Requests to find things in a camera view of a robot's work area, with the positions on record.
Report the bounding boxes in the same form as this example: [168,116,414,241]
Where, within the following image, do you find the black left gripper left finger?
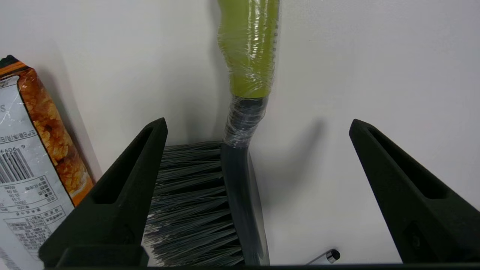
[39,118,168,267]

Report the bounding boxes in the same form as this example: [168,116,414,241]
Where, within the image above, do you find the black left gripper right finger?
[349,119,480,264]

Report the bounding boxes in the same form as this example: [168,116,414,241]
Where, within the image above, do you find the grey brush green handle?
[143,0,280,267]

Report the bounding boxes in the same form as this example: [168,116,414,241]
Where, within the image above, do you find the orange snack packet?
[0,55,95,270]

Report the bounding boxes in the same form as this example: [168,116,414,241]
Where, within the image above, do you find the white pen black cap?
[307,249,341,265]

